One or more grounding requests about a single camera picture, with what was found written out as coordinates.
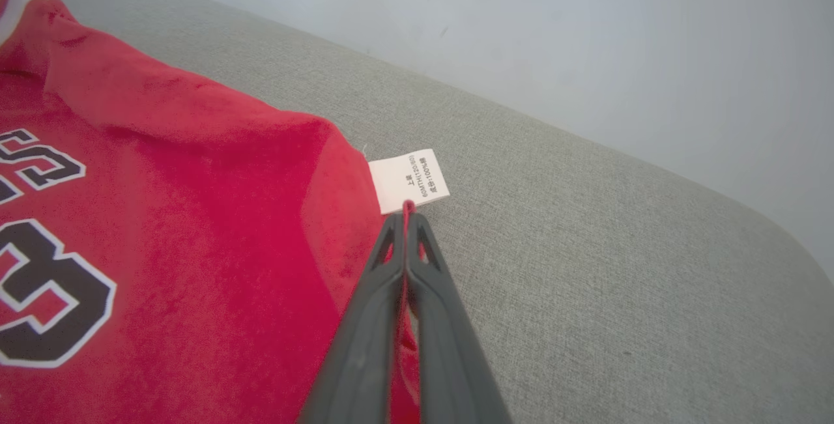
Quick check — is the grey fabric sofa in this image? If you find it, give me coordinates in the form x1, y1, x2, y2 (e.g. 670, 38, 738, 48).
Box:
20, 0, 834, 424

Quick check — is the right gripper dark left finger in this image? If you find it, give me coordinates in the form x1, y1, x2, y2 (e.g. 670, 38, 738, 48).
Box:
296, 212, 410, 424

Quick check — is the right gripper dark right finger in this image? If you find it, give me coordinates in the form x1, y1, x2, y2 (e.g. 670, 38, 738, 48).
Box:
405, 212, 512, 424

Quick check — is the red jersey with number print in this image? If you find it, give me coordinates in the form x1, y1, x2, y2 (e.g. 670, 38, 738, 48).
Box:
0, 0, 452, 424

